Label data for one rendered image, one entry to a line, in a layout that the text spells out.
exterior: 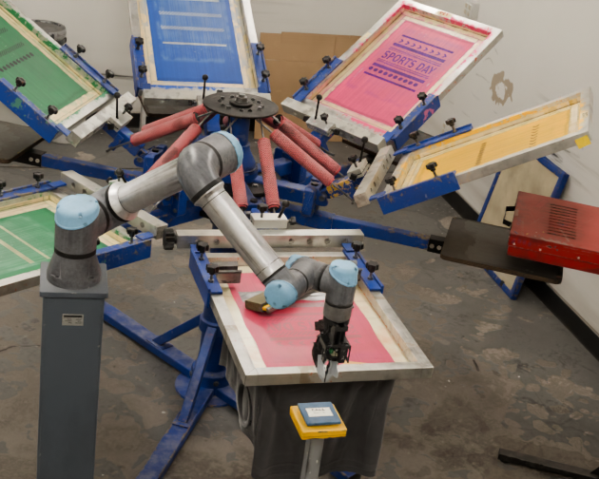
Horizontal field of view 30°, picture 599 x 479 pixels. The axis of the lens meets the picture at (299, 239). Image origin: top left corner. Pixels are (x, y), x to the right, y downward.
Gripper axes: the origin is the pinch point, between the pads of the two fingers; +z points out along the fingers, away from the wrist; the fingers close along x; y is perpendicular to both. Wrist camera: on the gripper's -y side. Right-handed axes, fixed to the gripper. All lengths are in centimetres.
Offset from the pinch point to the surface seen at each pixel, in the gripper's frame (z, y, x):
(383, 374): 11.4, -17.4, 25.1
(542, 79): 0, -288, 207
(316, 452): 23.8, 2.3, 0.4
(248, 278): 13, -82, -2
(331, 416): 11.4, 2.8, 3.0
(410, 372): 10.8, -17.5, 33.6
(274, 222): 2, -104, 11
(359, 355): 13.0, -30.9, 22.2
